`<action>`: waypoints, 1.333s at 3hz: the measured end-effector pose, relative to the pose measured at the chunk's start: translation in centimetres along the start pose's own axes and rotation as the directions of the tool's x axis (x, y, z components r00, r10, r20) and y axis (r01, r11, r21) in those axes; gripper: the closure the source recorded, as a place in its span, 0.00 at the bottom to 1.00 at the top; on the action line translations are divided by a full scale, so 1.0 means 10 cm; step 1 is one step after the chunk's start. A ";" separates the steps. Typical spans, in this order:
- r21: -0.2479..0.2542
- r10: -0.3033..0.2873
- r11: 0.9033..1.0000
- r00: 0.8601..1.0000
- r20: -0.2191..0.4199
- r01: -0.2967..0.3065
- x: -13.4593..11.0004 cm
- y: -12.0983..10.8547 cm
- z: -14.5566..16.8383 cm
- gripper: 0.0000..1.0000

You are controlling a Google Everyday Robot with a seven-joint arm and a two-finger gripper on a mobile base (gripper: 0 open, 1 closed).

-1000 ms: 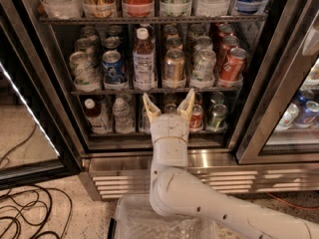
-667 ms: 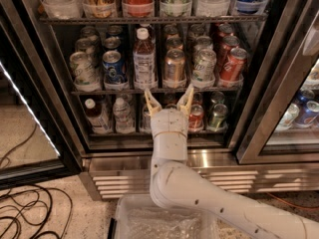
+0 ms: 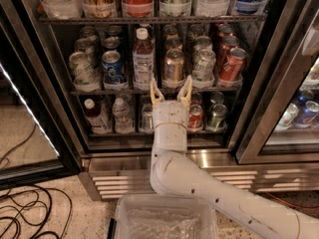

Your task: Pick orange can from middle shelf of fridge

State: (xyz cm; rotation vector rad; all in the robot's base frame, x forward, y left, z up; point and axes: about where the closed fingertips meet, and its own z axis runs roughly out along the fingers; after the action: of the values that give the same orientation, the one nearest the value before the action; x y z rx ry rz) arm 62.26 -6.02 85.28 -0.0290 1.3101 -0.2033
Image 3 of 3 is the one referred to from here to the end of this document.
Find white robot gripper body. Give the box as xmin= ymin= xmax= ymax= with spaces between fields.
xmin=153 ymin=101 xmax=188 ymax=152

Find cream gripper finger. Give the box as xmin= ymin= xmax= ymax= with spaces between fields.
xmin=177 ymin=75 xmax=192 ymax=105
xmin=150 ymin=78 xmax=164 ymax=106

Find orange soda can front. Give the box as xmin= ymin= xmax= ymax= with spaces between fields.
xmin=163 ymin=49 xmax=184 ymax=83

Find orange soda can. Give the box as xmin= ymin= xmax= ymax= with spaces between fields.
xmin=162 ymin=24 xmax=178 ymax=39
xmin=165 ymin=37 xmax=182 ymax=50
xmin=163 ymin=49 xmax=184 ymax=83

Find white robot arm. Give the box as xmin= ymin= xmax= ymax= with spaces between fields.
xmin=150 ymin=78 xmax=319 ymax=239

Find silver can bottom shelf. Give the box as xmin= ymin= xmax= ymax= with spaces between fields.
xmin=141 ymin=104 xmax=154 ymax=132

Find red can bottom shelf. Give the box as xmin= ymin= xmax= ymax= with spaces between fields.
xmin=187 ymin=105 xmax=203 ymax=131

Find white green can right front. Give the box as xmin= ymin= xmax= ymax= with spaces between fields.
xmin=192 ymin=49 xmax=216 ymax=82

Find white green can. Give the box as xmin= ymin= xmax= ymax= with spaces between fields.
xmin=69 ymin=52 xmax=101 ymax=92
xmin=192 ymin=49 xmax=216 ymax=82

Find brown tea bottle middle shelf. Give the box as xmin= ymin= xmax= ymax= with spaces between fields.
xmin=133 ymin=28 xmax=155 ymax=90

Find green can bottom shelf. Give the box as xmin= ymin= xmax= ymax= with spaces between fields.
xmin=207 ymin=104 xmax=227 ymax=131

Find water bottle bottom shelf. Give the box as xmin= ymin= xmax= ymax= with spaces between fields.
xmin=113 ymin=98 xmax=134 ymax=133

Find blue soda can front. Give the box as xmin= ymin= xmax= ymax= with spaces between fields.
xmin=102 ymin=50 xmax=127 ymax=85

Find red soda can front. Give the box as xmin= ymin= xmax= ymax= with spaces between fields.
xmin=219 ymin=48 xmax=247 ymax=82

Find red soda can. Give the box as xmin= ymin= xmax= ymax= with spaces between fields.
xmin=217 ymin=36 xmax=239 ymax=68
xmin=219 ymin=48 xmax=247 ymax=82

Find tea bottle bottom shelf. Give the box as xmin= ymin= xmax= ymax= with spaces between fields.
xmin=84 ymin=99 xmax=110 ymax=134

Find orange soda can back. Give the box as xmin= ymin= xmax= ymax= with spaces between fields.
xmin=162 ymin=24 xmax=178 ymax=39

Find white green can front left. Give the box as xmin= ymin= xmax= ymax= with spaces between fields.
xmin=69 ymin=52 xmax=101 ymax=92

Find stainless steel fridge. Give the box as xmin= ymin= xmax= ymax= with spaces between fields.
xmin=18 ymin=0 xmax=319 ymax=200

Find open fridge glass door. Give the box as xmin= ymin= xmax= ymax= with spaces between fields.
xmin=0 ymin=13 xmax=80 ymax=190

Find clear plastic bin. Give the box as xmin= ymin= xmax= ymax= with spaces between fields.
xmin=114 ymin=194 xmax=219 ymax=239

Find orange floor cable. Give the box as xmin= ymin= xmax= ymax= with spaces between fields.
xmin=265 ymin=192 xmax=319 ymax=212

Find black floor cables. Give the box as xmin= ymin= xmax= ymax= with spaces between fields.
xmin=0 ymin=122 xmax=74 ymax=239

